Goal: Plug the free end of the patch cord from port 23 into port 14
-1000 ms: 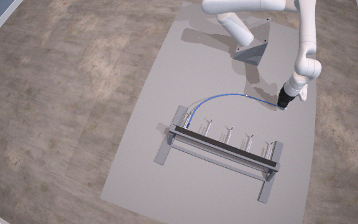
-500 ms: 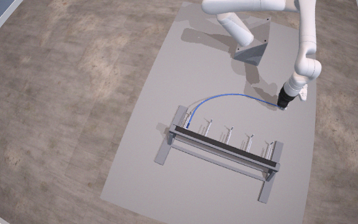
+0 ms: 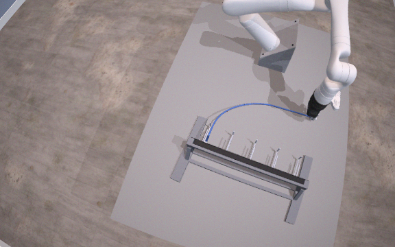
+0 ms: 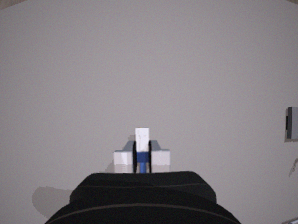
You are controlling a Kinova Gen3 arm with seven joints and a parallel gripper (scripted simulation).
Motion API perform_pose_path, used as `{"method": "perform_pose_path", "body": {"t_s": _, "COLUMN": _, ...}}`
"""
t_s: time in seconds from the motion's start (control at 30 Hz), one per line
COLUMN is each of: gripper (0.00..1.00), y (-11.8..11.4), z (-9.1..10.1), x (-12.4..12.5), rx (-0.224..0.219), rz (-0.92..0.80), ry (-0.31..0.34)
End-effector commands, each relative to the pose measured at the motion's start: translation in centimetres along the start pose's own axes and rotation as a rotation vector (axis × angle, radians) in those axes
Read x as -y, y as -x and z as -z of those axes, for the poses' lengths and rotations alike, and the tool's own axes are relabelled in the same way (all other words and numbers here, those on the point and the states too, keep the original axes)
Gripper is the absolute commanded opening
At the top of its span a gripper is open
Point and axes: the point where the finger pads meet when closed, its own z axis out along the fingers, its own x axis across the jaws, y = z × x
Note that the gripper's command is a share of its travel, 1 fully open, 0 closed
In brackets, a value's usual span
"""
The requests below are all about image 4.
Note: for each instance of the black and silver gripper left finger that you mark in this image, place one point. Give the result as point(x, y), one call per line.
point(125, 161)

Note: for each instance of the blue patch cord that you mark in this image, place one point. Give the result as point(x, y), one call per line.
point(143, 167)

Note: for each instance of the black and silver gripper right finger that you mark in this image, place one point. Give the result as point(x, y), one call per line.
point(159, 159)

